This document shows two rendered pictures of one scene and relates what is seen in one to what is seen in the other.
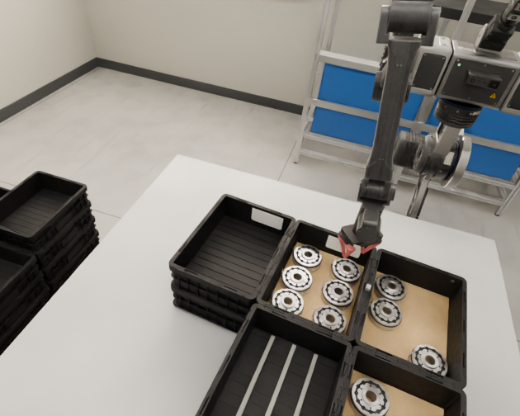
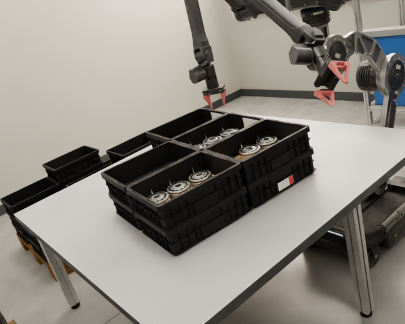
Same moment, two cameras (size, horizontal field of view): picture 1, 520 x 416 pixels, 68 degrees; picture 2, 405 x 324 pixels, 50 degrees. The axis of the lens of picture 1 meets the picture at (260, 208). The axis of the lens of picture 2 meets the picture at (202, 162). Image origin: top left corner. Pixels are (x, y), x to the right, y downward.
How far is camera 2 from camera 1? 1.79 m
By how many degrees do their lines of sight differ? 42
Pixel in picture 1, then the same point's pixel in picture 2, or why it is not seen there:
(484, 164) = not seen: outside the picture
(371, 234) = (193, 76)
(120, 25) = (253, 60)
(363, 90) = not seen: outside the picture
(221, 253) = not seen: hidden behind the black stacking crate
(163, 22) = (279, 49)
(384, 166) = (196, 40)
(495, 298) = (385, 162)
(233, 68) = not seen: hidden behind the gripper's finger
